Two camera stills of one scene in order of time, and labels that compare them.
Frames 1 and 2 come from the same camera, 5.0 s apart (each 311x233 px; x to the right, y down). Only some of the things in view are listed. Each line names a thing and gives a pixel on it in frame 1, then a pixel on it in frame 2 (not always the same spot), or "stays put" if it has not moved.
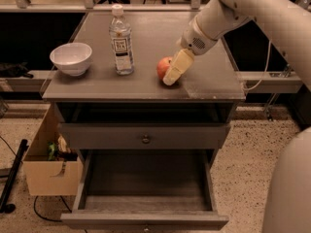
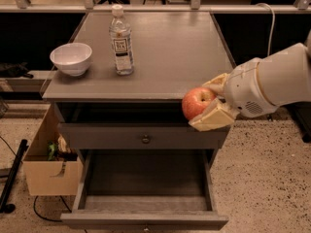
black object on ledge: x=11 y=70 stays put
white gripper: x=193 y=41 to x=247 y=87
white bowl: x=73 y=58 stays put
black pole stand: x=6 y=207 stays put
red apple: x=163 y=65 to x=195 y=99
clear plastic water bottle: x=120 y=33 stays put
